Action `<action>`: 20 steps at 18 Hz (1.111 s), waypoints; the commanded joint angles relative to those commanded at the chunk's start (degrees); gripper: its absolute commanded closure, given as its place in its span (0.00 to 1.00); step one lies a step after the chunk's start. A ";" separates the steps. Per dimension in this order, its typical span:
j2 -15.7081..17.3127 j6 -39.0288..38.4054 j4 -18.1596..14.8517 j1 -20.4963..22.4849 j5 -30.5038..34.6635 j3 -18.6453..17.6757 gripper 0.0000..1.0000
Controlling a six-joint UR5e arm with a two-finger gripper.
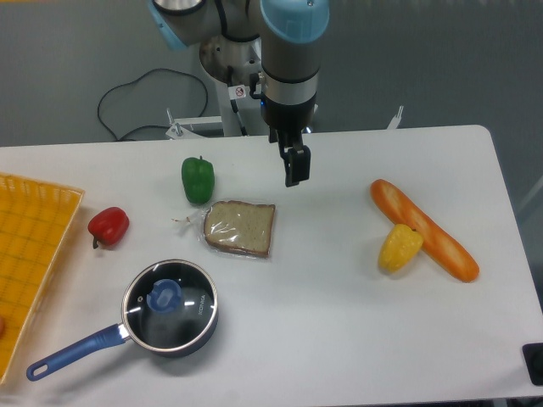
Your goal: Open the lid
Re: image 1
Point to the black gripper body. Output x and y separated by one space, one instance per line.
286 122

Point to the glass lid blue knob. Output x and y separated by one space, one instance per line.
171 308

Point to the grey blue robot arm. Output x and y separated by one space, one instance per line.
270 48

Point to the wrapped brown bread slice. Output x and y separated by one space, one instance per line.
234 227

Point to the green bell pepper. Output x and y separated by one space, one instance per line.
198 180

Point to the yellow bell pepper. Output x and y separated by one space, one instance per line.
399 247

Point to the orange baguette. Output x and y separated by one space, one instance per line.
437 243

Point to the red bell pepper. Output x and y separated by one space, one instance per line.
108 227

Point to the yellow woven basket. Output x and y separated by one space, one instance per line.
35 219

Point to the black device at edge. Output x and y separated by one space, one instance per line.
533 357

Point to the white table bracket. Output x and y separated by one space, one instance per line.
396 119

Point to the blue saucepan with handle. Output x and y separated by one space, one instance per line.
114 335

